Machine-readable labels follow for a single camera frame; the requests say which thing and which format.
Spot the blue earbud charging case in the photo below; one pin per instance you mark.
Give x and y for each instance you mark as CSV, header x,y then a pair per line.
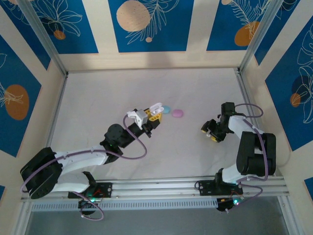
x,y
167,110

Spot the pink earbud charging case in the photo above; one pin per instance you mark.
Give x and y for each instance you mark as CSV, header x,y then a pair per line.
x,y
177,113

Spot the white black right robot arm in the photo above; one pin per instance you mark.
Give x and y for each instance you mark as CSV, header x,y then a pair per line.
x,y
238,124

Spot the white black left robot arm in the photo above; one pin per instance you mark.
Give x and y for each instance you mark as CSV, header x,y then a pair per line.
x,y
83,160

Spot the white table cloth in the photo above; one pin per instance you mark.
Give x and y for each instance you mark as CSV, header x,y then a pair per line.
x,y
171,147

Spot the black controller box with LED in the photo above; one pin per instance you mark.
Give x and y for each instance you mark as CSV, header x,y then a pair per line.
x,y
85,208
222,206

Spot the aluminium table edge rail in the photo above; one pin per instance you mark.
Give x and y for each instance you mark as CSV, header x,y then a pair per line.
x,y
245,90
58,102

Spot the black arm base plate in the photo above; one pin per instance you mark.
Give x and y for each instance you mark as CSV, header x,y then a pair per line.
x,y
104,185
207,189

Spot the long aluminium mounting rail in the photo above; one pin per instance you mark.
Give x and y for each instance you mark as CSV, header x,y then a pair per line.
x,y
151,188

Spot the aluminium frame post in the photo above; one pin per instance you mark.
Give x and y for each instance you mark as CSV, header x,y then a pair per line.
x,y
260,36
44,36

